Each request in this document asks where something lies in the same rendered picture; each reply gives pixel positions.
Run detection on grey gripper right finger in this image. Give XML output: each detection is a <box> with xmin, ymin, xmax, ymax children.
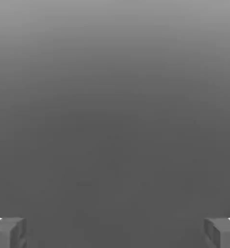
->
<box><xmin>203</xmin><ymin>217</ymin><xmax>230</xmax><ymax>248</ymax></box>

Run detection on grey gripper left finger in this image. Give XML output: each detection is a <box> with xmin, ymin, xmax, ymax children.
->
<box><xmin>0</xmin><ymin>217</ymin><xmax>28</xmax><ymax>248</ymax></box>

